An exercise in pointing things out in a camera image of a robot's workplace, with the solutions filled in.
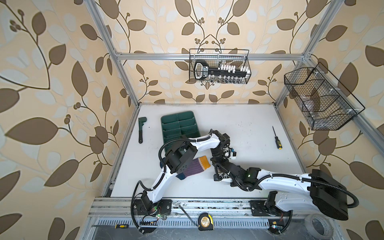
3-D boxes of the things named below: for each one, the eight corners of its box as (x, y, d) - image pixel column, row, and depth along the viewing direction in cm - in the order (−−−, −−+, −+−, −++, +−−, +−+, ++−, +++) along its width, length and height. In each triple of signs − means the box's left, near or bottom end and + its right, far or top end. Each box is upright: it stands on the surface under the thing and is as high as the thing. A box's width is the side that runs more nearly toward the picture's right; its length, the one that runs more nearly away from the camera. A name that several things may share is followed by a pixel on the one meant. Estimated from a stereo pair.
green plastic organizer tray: (164, 143, 100) (162, 137, 94) (162, 122, 112) (160, 115, 106) (199, 137, 104) (199, 131, 98) (194, 117, 116) (194, 110, 110)
